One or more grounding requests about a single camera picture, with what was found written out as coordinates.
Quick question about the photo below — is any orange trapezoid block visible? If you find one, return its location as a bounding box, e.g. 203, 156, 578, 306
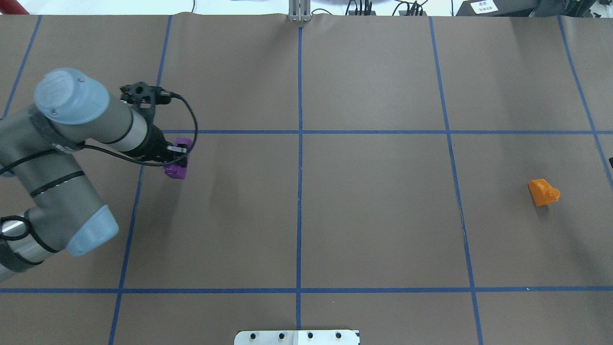
527, 179, 561, 207

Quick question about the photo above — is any purple trapezoid block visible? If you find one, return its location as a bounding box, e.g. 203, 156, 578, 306
163, 138, 193, 180

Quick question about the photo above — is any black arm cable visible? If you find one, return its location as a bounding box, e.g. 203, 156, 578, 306
0, 93, 199, 173

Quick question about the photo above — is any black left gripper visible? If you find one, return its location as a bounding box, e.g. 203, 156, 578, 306
139, 126, 188, 168

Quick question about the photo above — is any aluminium frame post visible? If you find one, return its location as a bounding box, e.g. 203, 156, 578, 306
287, 0, 312, 23

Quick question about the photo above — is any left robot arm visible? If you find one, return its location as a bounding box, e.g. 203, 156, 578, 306
0, 68, 196, 280

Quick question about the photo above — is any black box with label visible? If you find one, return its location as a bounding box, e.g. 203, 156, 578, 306
454, 0, 540, 17

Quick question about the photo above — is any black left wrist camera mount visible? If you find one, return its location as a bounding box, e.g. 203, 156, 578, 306
120, 81, 173, 124

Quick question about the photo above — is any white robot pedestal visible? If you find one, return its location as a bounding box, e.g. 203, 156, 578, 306
234, 329, 361, 345

